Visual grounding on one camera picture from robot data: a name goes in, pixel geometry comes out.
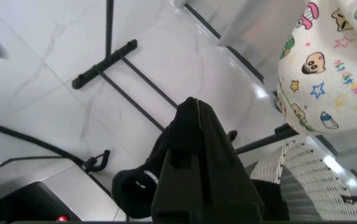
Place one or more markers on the black garment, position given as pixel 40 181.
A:
pixel 184 124

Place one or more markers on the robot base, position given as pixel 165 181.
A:
pixel 26 193

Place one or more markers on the white laundry basket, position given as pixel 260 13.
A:
pixel 309 186

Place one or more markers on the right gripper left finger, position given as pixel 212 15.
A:
pixel 178 186

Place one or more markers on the cream printed garment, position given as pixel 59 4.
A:
pixel 327 77

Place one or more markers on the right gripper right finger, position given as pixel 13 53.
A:
pixel 228 180

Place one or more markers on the black clothes rack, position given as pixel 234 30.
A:
pixel 104 65

